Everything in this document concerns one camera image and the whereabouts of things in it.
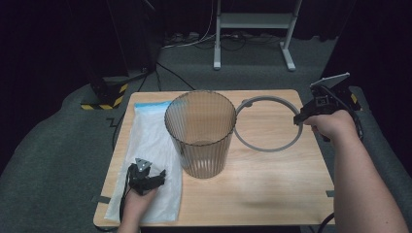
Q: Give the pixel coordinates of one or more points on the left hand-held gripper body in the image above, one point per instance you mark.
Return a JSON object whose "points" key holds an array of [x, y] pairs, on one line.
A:
{"points": [[139, 179]]}

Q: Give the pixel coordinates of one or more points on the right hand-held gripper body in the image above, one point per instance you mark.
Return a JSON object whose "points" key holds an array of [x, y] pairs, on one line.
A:
{"points": [[327, 100]]}

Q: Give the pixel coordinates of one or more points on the white plastic bag blue edge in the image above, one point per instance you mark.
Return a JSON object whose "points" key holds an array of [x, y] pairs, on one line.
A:
{"points": [[145, 142]]}

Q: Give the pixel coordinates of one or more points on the grey ribbed waste bin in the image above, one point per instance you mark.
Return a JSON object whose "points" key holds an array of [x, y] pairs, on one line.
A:
{"points": [[202, 152]]}

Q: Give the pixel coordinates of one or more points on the person's right hand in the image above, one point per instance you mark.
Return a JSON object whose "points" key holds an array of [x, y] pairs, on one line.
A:
{"points": [[335, 124]]}

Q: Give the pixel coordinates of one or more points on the person's left hand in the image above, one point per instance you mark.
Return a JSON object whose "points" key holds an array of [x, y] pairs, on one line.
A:
{"points": [[136, 207]]}

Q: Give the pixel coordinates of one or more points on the black hazard-striped stand base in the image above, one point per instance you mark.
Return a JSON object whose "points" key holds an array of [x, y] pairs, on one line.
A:
{"points": [[353, 97], [107, 93]]}

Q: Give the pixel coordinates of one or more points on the grey tape piece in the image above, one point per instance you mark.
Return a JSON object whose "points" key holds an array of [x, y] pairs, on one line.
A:
{"points": [[329, 193], [101, 199]]}

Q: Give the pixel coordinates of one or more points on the round grey table grommet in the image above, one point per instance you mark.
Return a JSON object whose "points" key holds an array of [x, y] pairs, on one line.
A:
{"points": [[247, 104]]}

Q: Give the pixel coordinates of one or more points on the grey power strip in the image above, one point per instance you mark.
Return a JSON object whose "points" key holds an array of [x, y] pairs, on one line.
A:
{"points": [[181, 38]]}

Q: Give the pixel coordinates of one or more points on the grey metal stand frame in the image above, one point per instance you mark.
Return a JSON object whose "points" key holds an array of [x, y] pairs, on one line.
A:
{"points": [[256, 21]]}

